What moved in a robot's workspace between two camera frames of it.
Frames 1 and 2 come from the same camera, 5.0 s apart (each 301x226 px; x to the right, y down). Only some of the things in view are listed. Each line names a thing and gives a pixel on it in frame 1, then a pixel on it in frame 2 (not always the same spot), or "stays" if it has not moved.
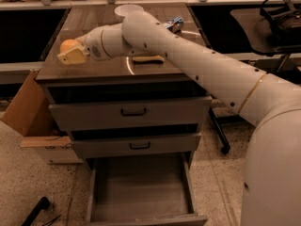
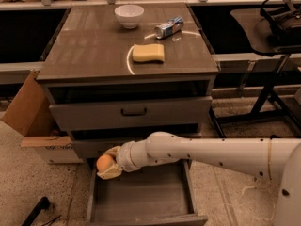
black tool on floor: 42,204 stays
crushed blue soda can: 175,24 stays
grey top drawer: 166,112 stays
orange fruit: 67,44 -> 102,162
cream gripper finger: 76,55 -> 111,172
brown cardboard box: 32,114 stays
